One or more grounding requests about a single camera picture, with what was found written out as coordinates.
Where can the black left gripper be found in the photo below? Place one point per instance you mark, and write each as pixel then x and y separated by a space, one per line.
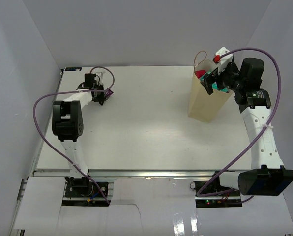
pixel 102 98

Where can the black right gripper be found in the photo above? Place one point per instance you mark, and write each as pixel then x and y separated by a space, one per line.
pixel 209 80

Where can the teal candy bag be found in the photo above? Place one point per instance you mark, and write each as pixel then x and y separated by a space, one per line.
pixel 218 80

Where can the purple chocolate candy packet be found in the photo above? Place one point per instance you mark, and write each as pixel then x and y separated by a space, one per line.
pixel 108 93

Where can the dark purple chips bag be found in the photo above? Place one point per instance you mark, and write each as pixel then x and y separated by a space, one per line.
pixel 199 73

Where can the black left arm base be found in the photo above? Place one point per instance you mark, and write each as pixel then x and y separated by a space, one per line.
pixel 80 192

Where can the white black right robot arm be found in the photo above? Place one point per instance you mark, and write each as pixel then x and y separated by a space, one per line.
pixel 258 170

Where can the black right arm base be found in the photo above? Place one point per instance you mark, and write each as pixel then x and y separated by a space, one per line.
pixel 215 196

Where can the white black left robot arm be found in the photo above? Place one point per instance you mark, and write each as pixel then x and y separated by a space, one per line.
pixel 67 121

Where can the brown paper bag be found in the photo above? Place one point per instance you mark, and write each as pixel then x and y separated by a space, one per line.
pixel 204 107

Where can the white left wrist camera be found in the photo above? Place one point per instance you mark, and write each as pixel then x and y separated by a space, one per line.
pixel 100 75

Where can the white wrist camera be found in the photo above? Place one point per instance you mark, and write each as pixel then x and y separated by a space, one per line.
pixel 222 58
pixel 100 75

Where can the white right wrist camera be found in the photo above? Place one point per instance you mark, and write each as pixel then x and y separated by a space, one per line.
pixel 222 58

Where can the aluminium table frame rail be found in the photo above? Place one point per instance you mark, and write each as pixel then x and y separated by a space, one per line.
pixel 129 173

